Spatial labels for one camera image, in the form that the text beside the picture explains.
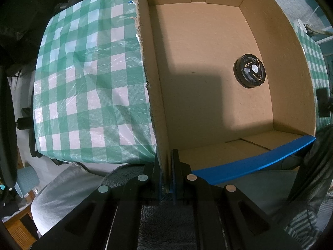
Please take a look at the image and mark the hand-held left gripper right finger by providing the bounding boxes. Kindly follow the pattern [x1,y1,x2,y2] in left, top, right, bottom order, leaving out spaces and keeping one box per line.
[170,148,303,250]

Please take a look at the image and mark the green checked tablecloth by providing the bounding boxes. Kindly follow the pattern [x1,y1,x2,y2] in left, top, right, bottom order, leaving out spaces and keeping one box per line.
[33,0,332,165]

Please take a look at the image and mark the cardboard box with blue tape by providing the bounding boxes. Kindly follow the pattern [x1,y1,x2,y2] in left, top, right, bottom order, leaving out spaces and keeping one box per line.
[134,0,317,191]

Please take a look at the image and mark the grey fleece blanket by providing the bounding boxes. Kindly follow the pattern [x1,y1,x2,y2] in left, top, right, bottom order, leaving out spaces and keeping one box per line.
[103,163,199,250]

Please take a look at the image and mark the striped cloth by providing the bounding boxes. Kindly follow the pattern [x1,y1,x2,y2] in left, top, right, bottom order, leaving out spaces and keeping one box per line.
[285,210,321,249]

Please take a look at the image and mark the dark cloth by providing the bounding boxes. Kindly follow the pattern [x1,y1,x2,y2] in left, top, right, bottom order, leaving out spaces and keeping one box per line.
[276,124,333,230]

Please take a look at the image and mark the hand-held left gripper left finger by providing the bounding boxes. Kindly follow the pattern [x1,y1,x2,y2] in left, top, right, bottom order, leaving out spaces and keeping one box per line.
[31,156,163,250]

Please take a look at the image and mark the black round fan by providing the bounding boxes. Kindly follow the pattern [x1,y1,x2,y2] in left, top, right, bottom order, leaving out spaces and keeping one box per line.
[233,54,266,89]

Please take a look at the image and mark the black office chair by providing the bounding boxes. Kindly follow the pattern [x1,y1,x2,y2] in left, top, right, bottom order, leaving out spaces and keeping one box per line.
[0,0,90,76]

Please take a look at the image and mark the grey green cloth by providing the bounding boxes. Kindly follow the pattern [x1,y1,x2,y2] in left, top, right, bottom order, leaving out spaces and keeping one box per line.
[213,169,301,214]

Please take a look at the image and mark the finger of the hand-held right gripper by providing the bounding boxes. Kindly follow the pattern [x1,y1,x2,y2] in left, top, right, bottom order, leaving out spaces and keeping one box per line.
[316,88,330,118]

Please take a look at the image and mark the black chair backrest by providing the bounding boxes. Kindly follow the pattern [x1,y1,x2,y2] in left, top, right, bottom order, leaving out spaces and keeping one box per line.
[0,65,19,191]

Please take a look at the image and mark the silver quilted sheet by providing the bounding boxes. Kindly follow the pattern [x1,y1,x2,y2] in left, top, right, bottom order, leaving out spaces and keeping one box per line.
[31,161,116,238]

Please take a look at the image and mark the black chair base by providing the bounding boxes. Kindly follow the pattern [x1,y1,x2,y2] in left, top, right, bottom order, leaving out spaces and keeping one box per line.
[16,106,67,166]

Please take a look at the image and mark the teal stool seat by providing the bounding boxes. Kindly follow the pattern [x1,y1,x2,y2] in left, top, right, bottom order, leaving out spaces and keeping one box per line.
[14,167,40,199]

